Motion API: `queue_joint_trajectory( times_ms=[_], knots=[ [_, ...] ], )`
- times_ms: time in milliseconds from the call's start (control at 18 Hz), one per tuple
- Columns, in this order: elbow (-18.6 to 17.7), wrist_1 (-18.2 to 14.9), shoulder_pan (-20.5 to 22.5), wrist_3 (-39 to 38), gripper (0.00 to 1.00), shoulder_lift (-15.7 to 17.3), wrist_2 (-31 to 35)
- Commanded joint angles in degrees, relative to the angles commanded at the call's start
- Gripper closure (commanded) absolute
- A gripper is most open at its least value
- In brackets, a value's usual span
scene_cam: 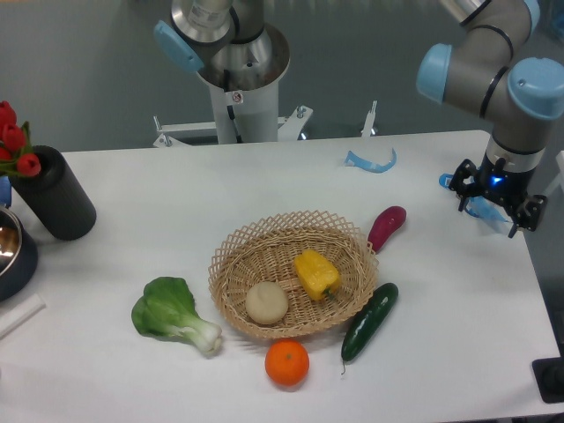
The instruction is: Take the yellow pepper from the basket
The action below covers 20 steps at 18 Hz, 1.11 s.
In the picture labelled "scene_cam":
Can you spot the yellow bell pepper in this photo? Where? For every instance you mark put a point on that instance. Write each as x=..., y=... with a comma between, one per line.
x=319, y=277

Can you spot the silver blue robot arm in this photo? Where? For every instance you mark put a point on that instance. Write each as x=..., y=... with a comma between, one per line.
x=521, y=99

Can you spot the white flat stick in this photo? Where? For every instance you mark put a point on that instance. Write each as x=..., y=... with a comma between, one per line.
x=20, y=313

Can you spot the red tulip flowers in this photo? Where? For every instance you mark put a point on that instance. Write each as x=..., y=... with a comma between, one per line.
x=17, y=156

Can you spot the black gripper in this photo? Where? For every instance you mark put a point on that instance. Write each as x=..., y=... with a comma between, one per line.
x=502, y=179

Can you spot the blue plastic strip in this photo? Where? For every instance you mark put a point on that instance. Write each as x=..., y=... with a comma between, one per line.
x=353, y=160

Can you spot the dark metal bowl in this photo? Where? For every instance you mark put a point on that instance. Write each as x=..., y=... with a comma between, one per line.
x=19, y=255

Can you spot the green bok choy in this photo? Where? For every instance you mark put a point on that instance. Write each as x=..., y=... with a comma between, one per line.
x=167, y=309

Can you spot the beige steamed bun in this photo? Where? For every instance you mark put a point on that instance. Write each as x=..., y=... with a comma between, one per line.
x=266, y=303

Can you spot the orange fruit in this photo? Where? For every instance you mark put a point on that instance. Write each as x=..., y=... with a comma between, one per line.
x=287, y=363

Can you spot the blue plastic piece under gripper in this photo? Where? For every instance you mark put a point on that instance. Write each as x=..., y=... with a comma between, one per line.
x=487, y=214

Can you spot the black device at edge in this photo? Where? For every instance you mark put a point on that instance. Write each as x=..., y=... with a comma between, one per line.
x=549, y=378

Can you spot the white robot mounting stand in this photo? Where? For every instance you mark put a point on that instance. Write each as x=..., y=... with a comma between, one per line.
x=243, y=117

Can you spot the purple sweet potato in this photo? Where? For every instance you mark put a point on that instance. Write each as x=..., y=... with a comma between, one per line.
x=385, y=225

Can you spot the woven wicker basket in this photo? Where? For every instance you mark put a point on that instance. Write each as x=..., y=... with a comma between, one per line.
x=264, y=251

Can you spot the dark green cucumber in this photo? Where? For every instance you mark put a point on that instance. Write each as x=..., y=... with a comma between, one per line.
x=367, y=322

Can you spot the black ribbed vase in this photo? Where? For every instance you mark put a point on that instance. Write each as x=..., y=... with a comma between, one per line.
x=56, y=197

